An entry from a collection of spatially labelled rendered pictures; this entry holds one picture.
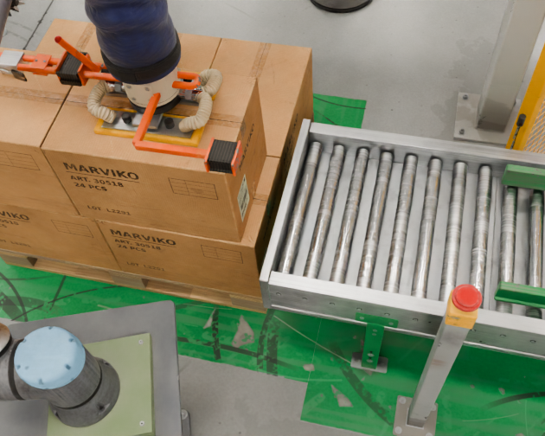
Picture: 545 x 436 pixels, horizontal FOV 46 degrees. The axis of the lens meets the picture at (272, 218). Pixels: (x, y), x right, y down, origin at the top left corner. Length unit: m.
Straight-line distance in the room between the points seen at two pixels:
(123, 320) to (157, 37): 0.81
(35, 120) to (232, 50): 0.99
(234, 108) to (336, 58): 1.58
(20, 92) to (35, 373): 1.04
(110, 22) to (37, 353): 0.84
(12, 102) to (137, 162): 0.52
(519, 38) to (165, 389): 1.96
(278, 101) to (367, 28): 1.25
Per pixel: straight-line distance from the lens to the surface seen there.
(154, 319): 1.94
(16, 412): 1.97
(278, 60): 2.80
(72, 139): 2.13
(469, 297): 1.63
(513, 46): 2.94
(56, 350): 1.66
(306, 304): 2.20
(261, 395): 2.60
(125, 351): 1.90
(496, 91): 3.12
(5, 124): 2.27
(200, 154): 1.80
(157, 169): 2.01
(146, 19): 1.79
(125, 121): 2.07
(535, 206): 2.42
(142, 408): 1.82
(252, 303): 2.66
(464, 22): 3.86
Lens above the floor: 2.47
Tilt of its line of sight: 57 degrees down
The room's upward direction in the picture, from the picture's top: 7 degrees counter-clockwise
